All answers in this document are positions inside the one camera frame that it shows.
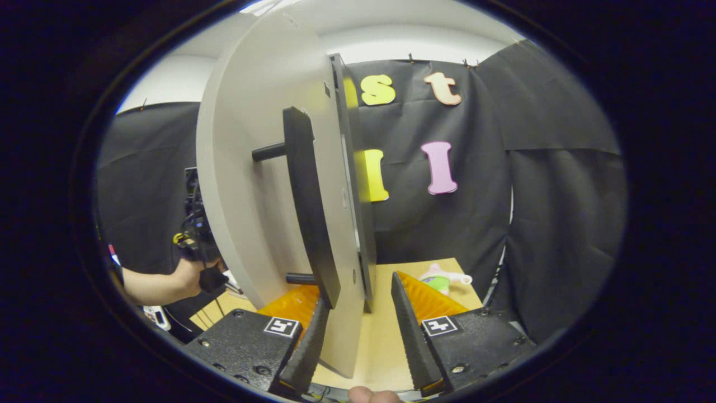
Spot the black backdrop cloth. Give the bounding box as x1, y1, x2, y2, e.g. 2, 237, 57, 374
95, 39, 627, 342

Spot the black cabinet door handle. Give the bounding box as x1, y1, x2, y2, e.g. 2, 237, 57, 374
252, 106, 342, 310

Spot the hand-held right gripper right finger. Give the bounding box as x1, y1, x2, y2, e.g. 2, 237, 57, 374
390, 271, 538, 392

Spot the grey cabinet door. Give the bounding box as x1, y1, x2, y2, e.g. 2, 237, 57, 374
196, 11, 376, 378

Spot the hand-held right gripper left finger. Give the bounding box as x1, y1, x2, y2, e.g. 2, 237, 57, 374
182, 284, 332, 399

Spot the green and pink plush toy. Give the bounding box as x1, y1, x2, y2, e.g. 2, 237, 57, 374
418, 263, 473, 296

